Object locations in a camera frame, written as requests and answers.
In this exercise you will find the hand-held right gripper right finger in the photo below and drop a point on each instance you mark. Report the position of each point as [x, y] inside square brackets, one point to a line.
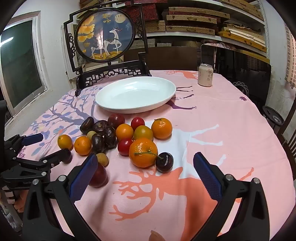
[205, 176]

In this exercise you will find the dark red plum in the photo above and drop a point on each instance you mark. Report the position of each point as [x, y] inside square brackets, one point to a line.
[100, 176]

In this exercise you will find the orange tomato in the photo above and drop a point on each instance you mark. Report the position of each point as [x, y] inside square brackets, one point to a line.
[124, 132]

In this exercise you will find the yellow green tomato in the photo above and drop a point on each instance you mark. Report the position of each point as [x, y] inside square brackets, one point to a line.
[143, 132]

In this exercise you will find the red cherry tomato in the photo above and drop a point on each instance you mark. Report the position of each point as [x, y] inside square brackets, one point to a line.
[124, 147]
[137, 122]

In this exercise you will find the round deer picture wooden stand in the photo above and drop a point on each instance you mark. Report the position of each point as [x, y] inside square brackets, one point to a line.
[104, 34]

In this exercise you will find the tan longan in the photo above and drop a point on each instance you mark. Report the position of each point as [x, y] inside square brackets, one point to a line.
[91, 135]
[102, 159]

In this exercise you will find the beige drink can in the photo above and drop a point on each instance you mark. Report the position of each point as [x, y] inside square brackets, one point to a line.
[205, 76]

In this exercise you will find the dark slatted wooden chair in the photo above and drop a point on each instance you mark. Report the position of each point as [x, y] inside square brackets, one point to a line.
[286, 139]

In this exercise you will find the person's right hand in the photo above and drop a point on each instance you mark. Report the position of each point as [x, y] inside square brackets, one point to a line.
[156, 236]

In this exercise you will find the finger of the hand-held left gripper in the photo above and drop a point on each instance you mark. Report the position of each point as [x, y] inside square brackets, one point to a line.
[34, 138]
[54, 157]

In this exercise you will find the person's left hand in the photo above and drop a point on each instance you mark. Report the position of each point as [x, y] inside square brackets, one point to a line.
[19, 204]

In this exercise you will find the large mandarin orange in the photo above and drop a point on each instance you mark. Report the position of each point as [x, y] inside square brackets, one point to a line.
[142, 154]

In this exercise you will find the dark brown date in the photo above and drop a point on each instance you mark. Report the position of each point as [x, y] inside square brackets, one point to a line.
[109, 138]
[100, 127]
[97, 143]
[87, 124]

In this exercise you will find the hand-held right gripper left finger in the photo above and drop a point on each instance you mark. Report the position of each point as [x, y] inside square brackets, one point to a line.
[84, 178]

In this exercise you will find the black round weight plate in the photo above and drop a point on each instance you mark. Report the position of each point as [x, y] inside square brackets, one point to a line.
[274, 117]

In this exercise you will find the dark red cherry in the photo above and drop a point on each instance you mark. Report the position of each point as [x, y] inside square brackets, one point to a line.
[164, 162]
[66, 155]

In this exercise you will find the white oval plate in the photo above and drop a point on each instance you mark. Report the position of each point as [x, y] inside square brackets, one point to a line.
[136, 97]

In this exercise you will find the small mandarin orange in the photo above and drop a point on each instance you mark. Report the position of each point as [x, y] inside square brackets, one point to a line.
[65, 141]

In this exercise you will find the dark purple tomato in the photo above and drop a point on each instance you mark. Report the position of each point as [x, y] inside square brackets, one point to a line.
[116, 120]

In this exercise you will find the person's left forearm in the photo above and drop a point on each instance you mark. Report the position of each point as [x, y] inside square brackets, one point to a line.
[8, 219]

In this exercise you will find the white framed window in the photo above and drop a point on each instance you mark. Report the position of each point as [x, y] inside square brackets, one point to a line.
[20, 64]

